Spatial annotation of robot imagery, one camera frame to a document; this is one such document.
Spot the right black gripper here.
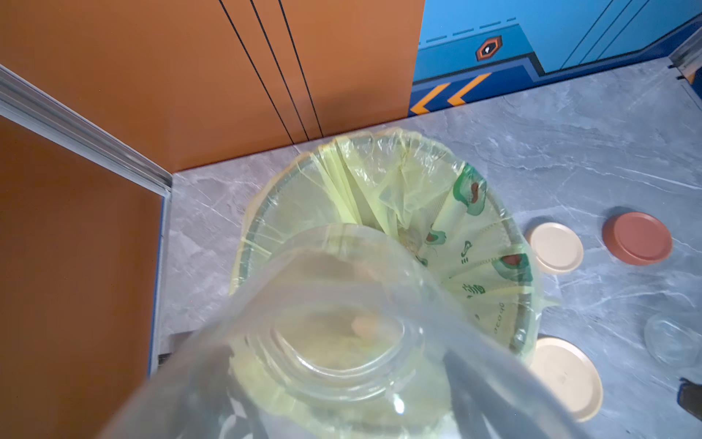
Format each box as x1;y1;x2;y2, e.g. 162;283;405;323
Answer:
676;378;702;421

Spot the glass jar with rice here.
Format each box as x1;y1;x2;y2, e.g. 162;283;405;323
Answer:
643;312;701;369

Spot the red jar lid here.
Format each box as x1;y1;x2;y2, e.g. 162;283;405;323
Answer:
603;211;674;266

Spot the yellow-green plastic bin liner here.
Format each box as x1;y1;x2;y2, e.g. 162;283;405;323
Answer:
262;129;548;361

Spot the green mesh trash bin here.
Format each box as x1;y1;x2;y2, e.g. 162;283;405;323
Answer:
232;164;542;358

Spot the right aluminium corner post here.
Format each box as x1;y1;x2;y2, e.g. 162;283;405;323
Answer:
670;40;701;84

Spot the aluminium corner post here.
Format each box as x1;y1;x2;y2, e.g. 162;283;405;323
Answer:
670;40;701;84
0;64;174;199

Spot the left aluminium corner post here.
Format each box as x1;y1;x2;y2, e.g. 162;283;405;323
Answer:
0;64;174;199

